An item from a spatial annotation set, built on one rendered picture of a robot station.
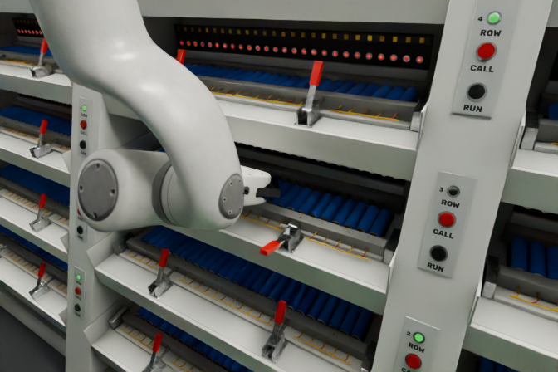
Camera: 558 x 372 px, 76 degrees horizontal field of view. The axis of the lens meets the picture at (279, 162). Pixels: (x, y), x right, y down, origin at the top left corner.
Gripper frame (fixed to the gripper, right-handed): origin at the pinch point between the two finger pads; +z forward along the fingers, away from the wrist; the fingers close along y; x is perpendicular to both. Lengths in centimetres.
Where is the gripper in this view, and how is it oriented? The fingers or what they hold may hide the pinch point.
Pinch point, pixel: (261, 183)
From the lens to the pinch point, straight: 63.2
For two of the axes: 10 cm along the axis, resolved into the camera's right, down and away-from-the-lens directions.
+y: -8.6, -2.1, 4.6
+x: -2.0, 9.8, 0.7
